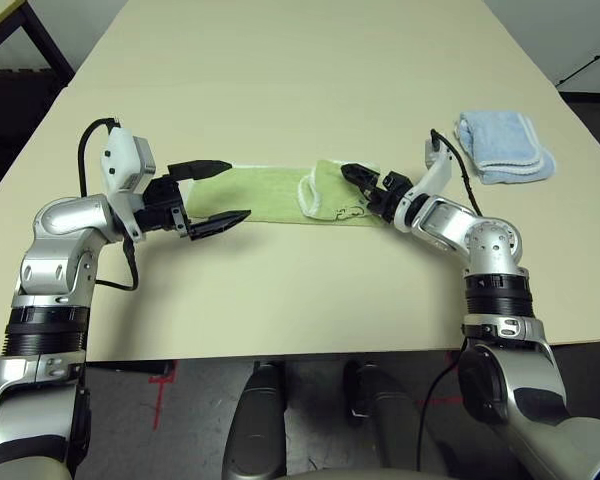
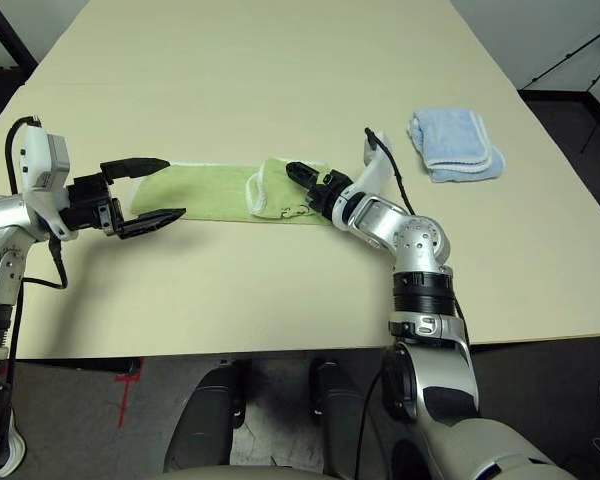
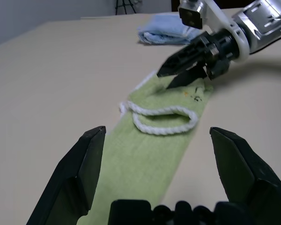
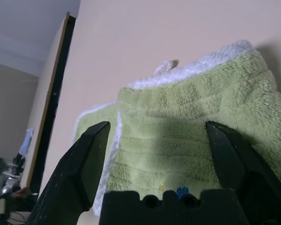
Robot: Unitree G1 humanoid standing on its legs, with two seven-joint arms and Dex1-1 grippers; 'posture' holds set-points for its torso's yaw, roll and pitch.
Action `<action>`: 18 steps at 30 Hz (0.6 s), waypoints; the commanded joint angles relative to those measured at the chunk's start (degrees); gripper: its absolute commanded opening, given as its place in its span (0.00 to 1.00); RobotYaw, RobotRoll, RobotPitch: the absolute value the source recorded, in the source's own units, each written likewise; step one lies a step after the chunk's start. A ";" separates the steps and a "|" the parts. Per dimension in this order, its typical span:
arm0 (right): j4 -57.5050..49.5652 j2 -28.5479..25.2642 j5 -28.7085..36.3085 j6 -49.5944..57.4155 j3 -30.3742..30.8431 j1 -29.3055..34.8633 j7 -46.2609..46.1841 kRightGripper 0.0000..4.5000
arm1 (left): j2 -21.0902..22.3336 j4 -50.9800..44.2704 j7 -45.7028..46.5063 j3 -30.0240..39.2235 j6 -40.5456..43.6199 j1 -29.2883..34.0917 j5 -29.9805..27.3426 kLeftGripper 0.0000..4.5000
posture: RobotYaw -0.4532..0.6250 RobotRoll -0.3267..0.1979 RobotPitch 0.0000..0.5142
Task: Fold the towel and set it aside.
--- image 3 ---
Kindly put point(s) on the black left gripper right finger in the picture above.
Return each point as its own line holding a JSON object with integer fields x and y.
{"x": 253, "y": 168}

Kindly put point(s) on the black tripod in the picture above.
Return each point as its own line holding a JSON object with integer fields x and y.
{"x": 117, "y": 7}

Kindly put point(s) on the green towel with white trim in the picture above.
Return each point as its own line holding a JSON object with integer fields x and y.
{"x": 142, "y": 164}

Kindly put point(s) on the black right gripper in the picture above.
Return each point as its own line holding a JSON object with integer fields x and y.
{"x": 217, "y": 51}

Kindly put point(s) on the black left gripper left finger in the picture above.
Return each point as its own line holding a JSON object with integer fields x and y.
{"x": 72, "y": 187}

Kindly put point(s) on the folded light blue towel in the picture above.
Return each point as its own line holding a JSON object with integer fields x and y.
{"x": 161, "y": 30}

